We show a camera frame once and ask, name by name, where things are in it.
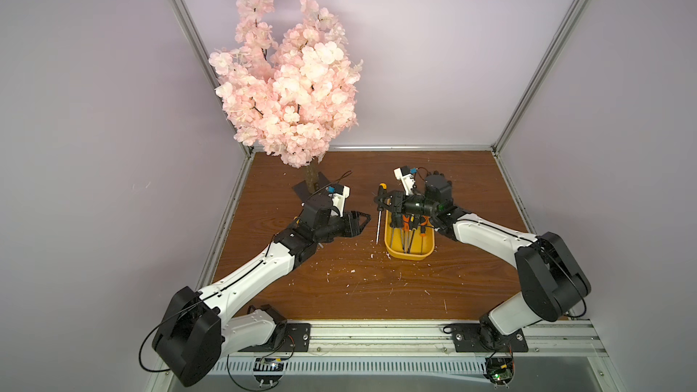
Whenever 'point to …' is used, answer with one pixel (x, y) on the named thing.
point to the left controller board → (268, 371)
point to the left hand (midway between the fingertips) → (370, 219)
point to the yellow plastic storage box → (411, 244)
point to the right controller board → (499, 370)
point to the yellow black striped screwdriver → (412, 226)
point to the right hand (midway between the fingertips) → (376, 196)
